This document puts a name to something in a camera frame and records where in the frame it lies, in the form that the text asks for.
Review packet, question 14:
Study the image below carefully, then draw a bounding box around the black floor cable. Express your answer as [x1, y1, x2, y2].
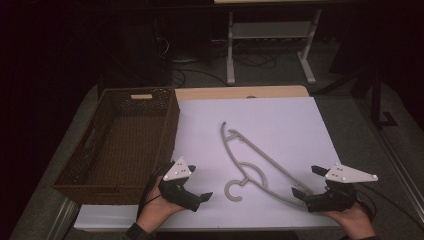
[169, 67, 228, 88]

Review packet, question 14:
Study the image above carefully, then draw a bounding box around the brown woven basket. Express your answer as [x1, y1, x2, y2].
[52, 86, 181, 206]

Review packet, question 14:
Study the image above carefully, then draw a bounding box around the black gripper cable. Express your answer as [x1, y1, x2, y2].
[354, 182, 424, 232]
[137, 165, 168, 218]

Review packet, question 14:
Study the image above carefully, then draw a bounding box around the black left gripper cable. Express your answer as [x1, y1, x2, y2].
[137, 165, 168, 218]

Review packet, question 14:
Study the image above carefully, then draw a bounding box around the white metal table frame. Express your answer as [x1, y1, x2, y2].
[225, 8, 323, 87]

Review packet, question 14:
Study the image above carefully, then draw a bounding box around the tangle of black cables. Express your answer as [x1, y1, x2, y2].
[211, 38, 278, 70]

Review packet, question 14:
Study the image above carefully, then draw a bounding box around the person's right hand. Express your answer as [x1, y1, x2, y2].
[321, 202, 377, 239]

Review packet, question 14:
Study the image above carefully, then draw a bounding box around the grey plastic clothes hanger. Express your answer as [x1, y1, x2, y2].
[219, 121, 315, 210]

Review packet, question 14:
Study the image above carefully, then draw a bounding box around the aluminium rail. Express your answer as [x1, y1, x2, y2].
[45, 197, 82, 240]
[375, 125, 424, 214]

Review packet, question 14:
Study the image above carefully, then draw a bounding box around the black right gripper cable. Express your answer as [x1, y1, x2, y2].
[354, 182, 424, 232]

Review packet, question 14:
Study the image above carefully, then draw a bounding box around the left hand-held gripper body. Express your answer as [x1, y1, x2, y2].
[158, 156, 203, 213]

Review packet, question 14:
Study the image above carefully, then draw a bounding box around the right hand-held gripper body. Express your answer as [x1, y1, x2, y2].
[304, 162, 379, 214]

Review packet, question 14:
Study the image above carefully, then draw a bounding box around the black metal stand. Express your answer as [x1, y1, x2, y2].
[368, 64, 399, 130]

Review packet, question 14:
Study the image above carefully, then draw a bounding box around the person's left hand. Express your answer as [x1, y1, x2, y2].
[136, 184, 186, 235]

